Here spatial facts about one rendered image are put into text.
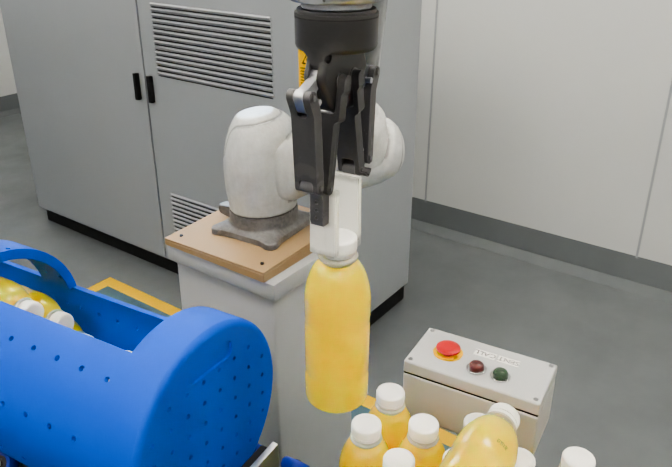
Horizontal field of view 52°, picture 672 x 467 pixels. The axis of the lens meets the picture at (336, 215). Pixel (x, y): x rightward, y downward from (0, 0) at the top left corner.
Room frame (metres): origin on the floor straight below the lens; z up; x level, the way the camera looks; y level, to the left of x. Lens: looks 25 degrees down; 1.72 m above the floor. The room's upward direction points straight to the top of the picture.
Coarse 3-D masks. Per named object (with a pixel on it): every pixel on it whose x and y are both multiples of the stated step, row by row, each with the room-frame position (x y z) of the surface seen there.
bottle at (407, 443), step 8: (408, 432) 0.70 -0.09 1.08; (408, 440) 0.69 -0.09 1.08; (440, 440) 0.70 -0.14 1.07; (408, 448) 0.69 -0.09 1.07; (416, 448) 0.68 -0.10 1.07; (424, 448) 0.68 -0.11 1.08; (432, 448) 0.68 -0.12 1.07; (440, 448) 0.69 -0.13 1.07; (416, 456) 0.68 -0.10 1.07; (424, 456) 0.67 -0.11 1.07; (432, 456) 0.68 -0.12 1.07; (440, 456) 0.68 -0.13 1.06; (416, 464) 0.67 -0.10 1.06; (424, 464) 0.67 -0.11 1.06; (432, 464) 0.67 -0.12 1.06
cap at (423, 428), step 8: (416, 416) 0.71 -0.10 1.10; (424, 416) 0.71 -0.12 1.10; (432, 416) 0.71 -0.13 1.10; (416, 424) 0.70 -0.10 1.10; (424, 424) 0.70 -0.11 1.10; (432, 424) 0.70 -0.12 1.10; (416, 432) 0.68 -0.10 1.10; (424, 432) 0.68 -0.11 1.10; (432, 432) 0.68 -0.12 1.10; (416, 440) 0.68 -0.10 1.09; (424, 440) 0.68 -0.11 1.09; (432, 440) 0.68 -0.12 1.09
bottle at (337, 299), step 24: (336, 264) 0.61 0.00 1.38; (360, 264) 0.63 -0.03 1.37; (312, 288) 0.61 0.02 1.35; (336, 288) 0.60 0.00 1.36; (360, 288) 0.61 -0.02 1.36; (312, 312) 0.61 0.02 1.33; (336, 312) 0.59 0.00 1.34; (360, 312) 0.60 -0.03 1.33; (312, 336) 0.61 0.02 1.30; (336, 336) 0.60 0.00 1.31; (360, 336) 0.60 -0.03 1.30; (312, 360) 0.61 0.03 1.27; (336, 360) 0.60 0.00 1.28; (360, 360) 0.61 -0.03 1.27; (312, 384) 0.61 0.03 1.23; (336, 384) 0.60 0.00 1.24; (360, 384) 0.61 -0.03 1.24; (336, 408) 0.60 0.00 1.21
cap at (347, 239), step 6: (342, 228) 0.65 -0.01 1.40; (342, 234) 0.63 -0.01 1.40; (348, 234) 0.63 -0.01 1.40; (354, 234) 0.63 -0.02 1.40; (342, 240) 0.62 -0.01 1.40; (348, 240) 0.62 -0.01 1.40; (354, 240) 0.62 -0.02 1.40; (342, 246) 0.61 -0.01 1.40; (348, 246) 0.61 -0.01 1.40; (354, 246) 0.62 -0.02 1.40; (342, 252) 0.61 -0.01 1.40; (348, 252) 0.61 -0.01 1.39; (354, 252) 0.62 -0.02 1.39; (330, 258) 0.61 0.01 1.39; (336, 258) 0.61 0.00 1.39; (342, 258) 0.61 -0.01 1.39; (348, 258) 0.61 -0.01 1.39
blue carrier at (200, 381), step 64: (0, 256) 0.92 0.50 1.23; (0, 320) 0.77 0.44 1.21; (128, 320) 0.96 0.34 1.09; (192, 320) 0.74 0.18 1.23; (0, 384) 0.71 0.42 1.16; (64, 384) 0.67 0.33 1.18; (128, 384) 0.65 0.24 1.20; (192, 384) 0.68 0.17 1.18; (256, 384) 0.79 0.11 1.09; (0, 448) 0.71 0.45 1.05; (64, 448) 0.64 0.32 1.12; (128, 448) 0.60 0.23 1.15; (192, 448) 0.67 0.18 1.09
